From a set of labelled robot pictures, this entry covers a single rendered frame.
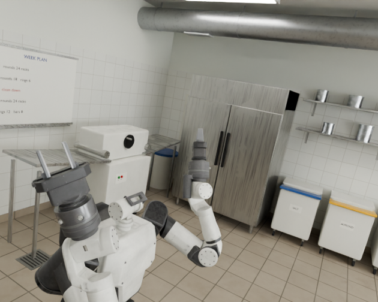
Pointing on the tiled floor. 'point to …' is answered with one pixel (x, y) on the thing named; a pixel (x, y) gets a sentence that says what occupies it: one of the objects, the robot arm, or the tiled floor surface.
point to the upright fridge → (237, 144)
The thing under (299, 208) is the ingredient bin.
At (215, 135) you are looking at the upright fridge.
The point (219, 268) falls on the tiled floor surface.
